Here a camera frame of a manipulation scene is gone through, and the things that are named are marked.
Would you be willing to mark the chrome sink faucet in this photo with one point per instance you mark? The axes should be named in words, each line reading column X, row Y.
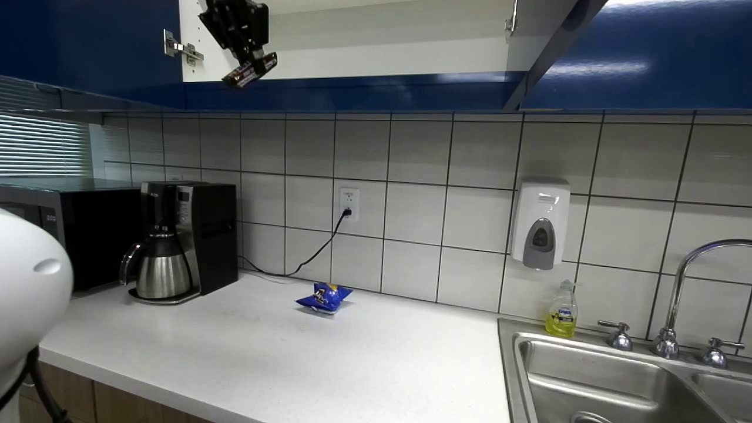
column 682, row 272

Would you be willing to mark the stainless steel sink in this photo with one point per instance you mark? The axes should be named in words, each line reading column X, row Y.
column 595, row 378

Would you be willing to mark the white wall outlet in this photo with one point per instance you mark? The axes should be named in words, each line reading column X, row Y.
column 350, row 203

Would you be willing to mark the blue chip bag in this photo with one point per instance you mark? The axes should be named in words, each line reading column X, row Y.
column 323, row 299

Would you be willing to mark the yellow dish soap bottle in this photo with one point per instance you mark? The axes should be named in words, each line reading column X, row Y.
column 561, row 318

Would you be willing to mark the black microwave oven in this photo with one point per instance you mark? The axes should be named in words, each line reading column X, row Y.
column 95, row 236

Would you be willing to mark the wooden lower cabinet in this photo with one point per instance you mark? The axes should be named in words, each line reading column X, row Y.
column 110, row 402

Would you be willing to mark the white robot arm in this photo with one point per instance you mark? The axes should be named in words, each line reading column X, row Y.
column 27, row 291

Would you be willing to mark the white wall soap dispenser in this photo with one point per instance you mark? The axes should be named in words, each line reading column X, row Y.
column 541, row 227

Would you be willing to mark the black steel coffee maker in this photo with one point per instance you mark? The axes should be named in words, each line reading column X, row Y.
column 213, row 236

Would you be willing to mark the white window blinds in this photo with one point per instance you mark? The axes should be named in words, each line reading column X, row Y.
column 44, row 150

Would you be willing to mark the metal cabinet hinge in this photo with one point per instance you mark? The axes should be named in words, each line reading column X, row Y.
column 180, row 49
column 513, row 18

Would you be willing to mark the brown candy bar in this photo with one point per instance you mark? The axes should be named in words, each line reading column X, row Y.
column 250, row 72

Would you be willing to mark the blue closed upper cabinet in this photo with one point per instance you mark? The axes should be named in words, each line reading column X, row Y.
column 666, row 55

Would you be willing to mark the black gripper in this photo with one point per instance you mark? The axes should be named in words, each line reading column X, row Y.
column 237, row 22

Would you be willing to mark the blue cabinet door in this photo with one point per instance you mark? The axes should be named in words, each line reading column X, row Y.
column 561, row 49
column 85, row 38

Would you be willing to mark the open white upper cabinet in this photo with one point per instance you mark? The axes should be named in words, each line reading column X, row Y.
column 377, row 49

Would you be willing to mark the steel coffee carafe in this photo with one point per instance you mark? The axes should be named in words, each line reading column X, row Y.
column 166, row 272

